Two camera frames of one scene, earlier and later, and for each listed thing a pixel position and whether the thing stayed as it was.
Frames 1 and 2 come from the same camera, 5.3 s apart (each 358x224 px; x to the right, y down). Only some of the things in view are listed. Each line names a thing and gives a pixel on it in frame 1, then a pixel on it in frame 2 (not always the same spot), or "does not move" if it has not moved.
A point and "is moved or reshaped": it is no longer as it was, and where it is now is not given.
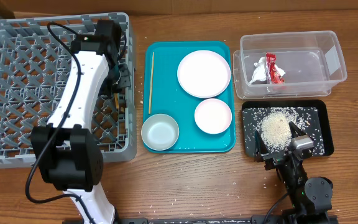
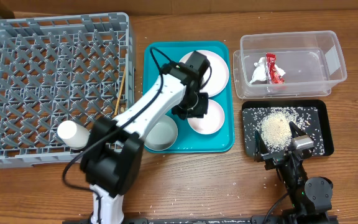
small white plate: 212,116 is moved or reshaped
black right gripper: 278,154 does not move
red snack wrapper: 274,77 does not move
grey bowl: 160,132 does not move
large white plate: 204,73 does not move
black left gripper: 127,82 to 181,111
